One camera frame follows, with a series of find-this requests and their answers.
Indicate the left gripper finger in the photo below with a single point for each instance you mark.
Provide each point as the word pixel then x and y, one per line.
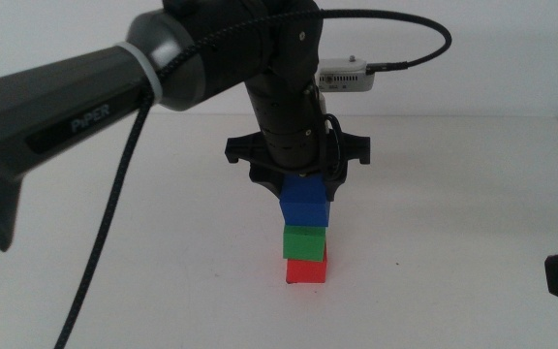
pixel 269 179
pixel 336 186

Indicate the blue cube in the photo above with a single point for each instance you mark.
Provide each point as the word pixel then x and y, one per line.
pixel 304 203

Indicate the green cube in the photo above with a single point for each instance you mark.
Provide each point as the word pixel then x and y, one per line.
pixel 304 243

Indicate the red cube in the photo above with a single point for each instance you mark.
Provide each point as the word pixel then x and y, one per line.
pixel 307 272

